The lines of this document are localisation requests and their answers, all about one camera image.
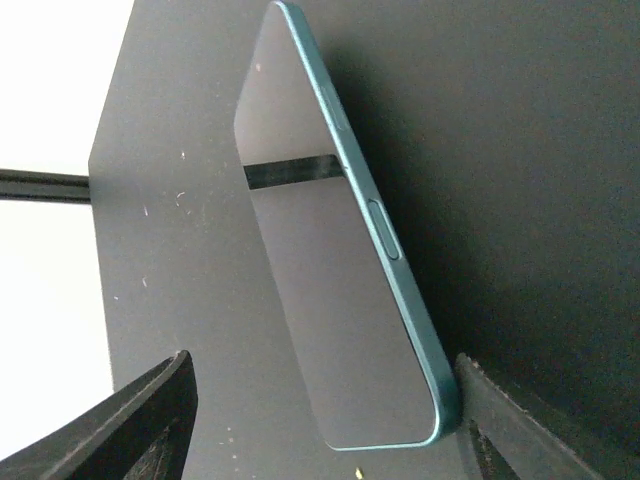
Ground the left black frame post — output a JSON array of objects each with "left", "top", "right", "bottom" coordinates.
[{"left": 0, "top": 169, "right": 91, "bottom": 204}]

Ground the teal phone without case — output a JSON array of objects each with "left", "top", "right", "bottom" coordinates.
[{"left": 234, "top": 1, "right": 460, "bottom": 451}]

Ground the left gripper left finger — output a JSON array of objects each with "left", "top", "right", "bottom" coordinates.
[{"left": 1, "top": 350, "right": 198, "bottom": 479}]

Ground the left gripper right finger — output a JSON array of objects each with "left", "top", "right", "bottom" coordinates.
[{"left": 452, "top": 352, "right": 640, "bottom": 480}]

